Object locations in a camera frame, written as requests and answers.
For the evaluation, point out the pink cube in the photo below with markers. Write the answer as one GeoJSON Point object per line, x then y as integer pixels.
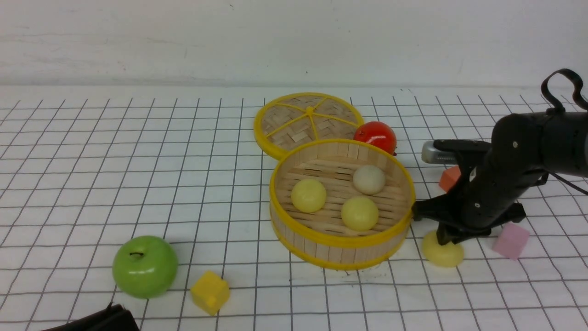
{"type": "Point", "coordinates": [511, 241]}

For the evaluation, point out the orange cube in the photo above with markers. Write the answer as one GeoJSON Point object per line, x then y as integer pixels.
{"type": "Point", "coordinates": [449, 177]}

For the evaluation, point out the beige bun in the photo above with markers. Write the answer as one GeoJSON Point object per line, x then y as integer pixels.
{"type": "Point", "coordinates": [369, 179]}

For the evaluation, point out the bamboo steamer tray yellow rim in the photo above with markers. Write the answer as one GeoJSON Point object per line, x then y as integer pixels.
{"type": "Point", "coordinates": [321, 238]}

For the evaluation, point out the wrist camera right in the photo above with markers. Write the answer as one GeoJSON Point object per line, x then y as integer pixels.
{"type": "Point", "coordinates": [466, 154]}

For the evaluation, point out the red tomato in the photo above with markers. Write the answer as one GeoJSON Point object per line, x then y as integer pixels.
{"type": "Point", "coordinates": [378, 134]}

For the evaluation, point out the yellow bun front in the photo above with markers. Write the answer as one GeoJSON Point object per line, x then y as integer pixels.
{"type": "Point", "coordinates": [359, 213]}

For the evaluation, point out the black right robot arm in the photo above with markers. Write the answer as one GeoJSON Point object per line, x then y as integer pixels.
{"type": "Point", "coordinates": [524, 150]}

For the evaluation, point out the yellow cube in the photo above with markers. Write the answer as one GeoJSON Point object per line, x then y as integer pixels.
{"type": "Point", "coordinates": [210, 292]}

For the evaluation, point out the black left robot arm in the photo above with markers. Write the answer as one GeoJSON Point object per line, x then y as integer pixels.
{"type": "Point", "coordinates": [112, 318]}

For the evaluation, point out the green apple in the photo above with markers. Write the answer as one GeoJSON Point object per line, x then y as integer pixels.
{"type": "Point", "coordinates": [145, 267]}

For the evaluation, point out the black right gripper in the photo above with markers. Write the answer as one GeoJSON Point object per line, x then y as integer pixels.
{"type": "Point", "coordinates": [481, 199]}

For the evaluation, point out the bamboo steamer lid yellow rim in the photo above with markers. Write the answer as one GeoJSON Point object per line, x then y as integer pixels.
{"type": "Point", "coordinates": [290, 121]}

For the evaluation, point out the yellow bun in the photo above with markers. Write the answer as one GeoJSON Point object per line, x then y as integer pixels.
{"type": "Point", "coordinates": [449, 255]}
{"type": "Point", "coordinates": [308, 195]}
{"type": "Point", "coordinates": [359, 213]}

